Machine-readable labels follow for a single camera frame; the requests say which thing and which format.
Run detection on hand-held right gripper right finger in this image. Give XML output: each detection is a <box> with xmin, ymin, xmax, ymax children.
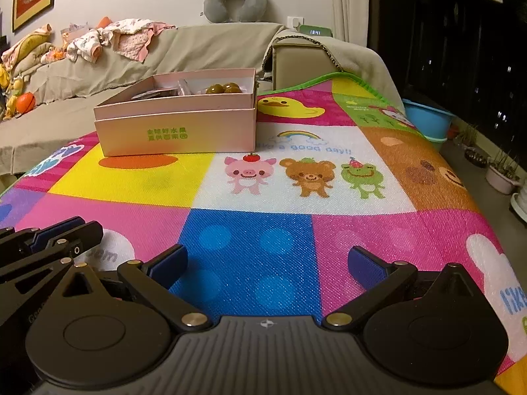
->
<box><xmin>321</xmin><ymin>245</ymin><xmax>475</xmax><ymax>332</ymax></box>

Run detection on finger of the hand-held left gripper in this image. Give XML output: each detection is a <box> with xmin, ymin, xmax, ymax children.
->
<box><xmin>0</xmin><ymin>216</ymin><xmax>87</xmax><ymax>248</ymax></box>
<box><xmin>0</xmin><ymin>221</ymin><xmax>104</xmax><ymax>299</ymax></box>

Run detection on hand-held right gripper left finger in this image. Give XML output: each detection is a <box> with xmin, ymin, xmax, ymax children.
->
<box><xmin>58</xmin><ymin>244</ymin><xmax>210</xmax><ymax>332</ymax></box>

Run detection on pink cardboard box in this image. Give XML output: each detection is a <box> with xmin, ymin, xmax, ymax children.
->
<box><xmin>93</xmin><ymin>67</ymin><xmax>259</xmax><ymax>158</ymax></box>

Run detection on braised egg packet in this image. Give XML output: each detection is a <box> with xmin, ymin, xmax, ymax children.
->
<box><xmin>131</xmin><ymin>78</ymin><xmax>243</xmax><ymax>99</ymax></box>

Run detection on colourful cartoon play mat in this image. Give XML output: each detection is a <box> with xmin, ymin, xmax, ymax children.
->
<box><xmin>0</xmin><ymin>72</ymin><xmax>527</xmax><ymax>379</ymax></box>

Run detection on orange toy ball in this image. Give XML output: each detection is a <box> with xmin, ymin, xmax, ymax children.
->
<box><xmin>15</xmin><ymin>93</ymin><xmax>37</xmax><ymax>114</ymax></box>

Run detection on dark plant pot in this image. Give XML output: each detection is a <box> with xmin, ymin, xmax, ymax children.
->
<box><xmin>465</xmin><ymin>148</ymin><xmax>488</xmax><ymax>168</ymax></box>

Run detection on blue plastic basin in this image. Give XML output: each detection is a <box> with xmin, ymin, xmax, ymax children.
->
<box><xmin>401</xmin><ymin>99</ymin><xmax>456</xmax><ymax>138</ymax></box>

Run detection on white plant pot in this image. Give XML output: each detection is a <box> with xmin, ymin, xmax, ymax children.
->
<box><xmin>486</xmin><ymin>148</ymin><xmax>521</xmax><ymax>195</ymax></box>

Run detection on green potted plant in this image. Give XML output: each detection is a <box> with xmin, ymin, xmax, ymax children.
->
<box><xmin>453</xmin><ymin>123</ymin><xmax>480</xmax><ymax>149</ymax></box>

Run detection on white printed baby garment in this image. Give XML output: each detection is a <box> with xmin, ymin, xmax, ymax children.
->
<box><xmin>66</xmin><ymin>29</ymin><xmax>103</xmax><ymax>63</ymax></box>

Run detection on yellow baby garment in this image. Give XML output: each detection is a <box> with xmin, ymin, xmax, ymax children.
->
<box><xmin>2</xmin><ymin>25</ymin><xmax>53</xmax><ymax>66</ymax></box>

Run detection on pink baby garment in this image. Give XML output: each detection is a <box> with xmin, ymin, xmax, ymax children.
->
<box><xmin>105</xmin><ymin>18</ymin><xmax>177</xmax><ymax>63</ymax></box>

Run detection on beige armrest throw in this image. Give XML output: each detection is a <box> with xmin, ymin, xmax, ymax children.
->
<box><xmin>263</xmin><ymin>29</ymin><xmax>406</xmax><ymax>104</ymax></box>

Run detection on beige sofa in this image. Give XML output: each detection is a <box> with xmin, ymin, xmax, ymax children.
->
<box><xmin>0</xmin><ymin>20</ymin><xmax>406</xmax><ymax>177</ymax></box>

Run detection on green digital clock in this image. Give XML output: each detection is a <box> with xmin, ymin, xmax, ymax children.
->
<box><xmin>299</xmin><ymin>25</ymin><xmax>333</xmax><ymax>38</ymax></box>

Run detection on white curtain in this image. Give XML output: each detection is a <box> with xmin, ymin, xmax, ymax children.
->
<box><xmin>331</xmin><ymin>0</ymin><xmax>371</xmax><ymax>44</ymax></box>

